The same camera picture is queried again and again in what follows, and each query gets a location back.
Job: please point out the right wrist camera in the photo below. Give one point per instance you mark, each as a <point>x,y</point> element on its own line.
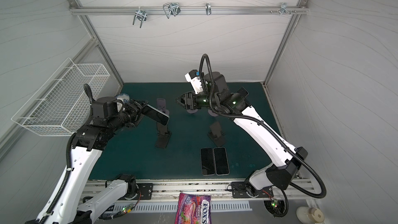
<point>194,79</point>

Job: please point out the landscape phone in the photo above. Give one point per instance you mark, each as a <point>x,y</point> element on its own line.
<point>155,114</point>

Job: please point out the blue white bowl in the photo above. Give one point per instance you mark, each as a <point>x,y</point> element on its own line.
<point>125,98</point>

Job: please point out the round stand of middle phone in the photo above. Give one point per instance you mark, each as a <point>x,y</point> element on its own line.
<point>192,111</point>

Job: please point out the Fox's candy bag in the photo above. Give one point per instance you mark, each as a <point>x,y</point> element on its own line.
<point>193,209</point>

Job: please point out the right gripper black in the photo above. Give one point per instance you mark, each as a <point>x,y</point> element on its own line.
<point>189,100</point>

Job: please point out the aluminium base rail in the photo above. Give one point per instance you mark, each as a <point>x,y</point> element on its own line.
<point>169,190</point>

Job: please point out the round stand far left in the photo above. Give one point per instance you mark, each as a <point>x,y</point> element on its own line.
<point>161,106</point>

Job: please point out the metal clamp middle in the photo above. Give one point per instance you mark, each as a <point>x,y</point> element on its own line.
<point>171,9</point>

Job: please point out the purple phone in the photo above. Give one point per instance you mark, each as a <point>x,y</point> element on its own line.
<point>207,162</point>

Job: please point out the aluminium crossbar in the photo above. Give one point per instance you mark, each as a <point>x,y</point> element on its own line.
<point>185,10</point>

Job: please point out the metal clamp small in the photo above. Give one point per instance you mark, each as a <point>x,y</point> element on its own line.
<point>208,9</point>

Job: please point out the tilted far right phone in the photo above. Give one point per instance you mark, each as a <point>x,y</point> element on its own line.
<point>243,92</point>

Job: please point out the round stand of upright phone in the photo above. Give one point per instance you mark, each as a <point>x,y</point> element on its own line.
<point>212,113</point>

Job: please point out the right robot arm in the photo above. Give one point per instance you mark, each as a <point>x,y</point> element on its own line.
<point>211,91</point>

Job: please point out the white-edged phone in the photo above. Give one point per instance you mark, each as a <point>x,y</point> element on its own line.
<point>221,161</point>

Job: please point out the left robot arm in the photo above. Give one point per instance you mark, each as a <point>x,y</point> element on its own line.
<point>84,148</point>

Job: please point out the black stand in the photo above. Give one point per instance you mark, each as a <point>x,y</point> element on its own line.
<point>216,134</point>
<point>163,137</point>

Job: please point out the white round container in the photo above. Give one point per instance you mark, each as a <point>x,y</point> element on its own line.
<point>310,215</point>

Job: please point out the white wire basket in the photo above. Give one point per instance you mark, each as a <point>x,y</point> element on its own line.
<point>60,106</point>

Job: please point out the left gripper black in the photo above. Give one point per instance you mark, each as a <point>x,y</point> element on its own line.
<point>136,112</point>

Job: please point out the metal clamp right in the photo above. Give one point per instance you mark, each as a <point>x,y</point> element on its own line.
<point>283,10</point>

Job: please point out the metal clamp left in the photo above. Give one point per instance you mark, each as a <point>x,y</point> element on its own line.
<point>140,16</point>

